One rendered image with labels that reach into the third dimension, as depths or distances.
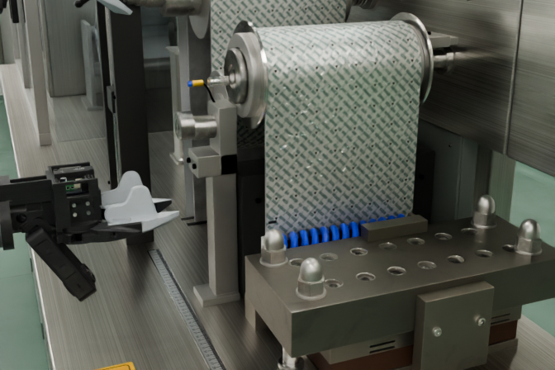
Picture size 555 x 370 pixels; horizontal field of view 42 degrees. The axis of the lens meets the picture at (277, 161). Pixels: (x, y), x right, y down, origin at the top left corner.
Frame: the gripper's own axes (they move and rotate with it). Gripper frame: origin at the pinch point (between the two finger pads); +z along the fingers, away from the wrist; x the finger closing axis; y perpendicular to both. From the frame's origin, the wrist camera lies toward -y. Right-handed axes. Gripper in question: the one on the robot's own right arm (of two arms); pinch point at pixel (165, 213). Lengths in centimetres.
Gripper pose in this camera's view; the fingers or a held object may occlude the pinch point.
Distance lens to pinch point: 95.4
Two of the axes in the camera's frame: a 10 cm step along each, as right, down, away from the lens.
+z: 9.3, -1.2, 3.5
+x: -3.7, -2.9, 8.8
